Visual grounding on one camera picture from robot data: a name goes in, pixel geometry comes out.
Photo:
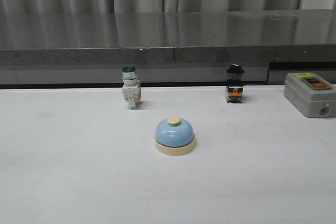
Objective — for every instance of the blue dome call bell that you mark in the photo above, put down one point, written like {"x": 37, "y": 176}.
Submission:
{"x": 174, "y": 136}

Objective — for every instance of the grey stone counter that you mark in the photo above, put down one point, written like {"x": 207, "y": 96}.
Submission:
{"x": 167, "y": 49}

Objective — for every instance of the green push button switch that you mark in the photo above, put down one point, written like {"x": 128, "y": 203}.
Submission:
{"x": 131, "y": 88}

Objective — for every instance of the black rotary selector switch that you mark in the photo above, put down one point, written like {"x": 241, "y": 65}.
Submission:
{"x": 234, "y": 87}

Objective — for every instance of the grey on off switch box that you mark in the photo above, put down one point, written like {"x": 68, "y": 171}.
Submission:
{"x": 313, "y": 96}

